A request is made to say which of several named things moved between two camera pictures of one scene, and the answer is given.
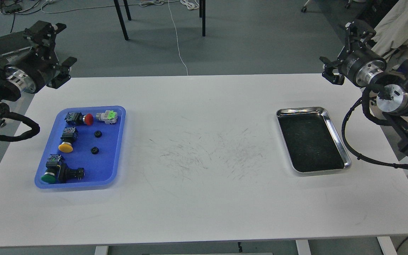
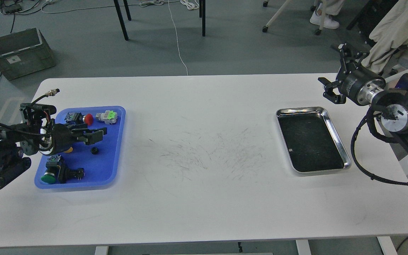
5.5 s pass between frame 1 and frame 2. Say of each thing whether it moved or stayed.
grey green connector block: stayed
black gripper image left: moved
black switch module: stayed
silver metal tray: stayed
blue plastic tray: stayed
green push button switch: stayed
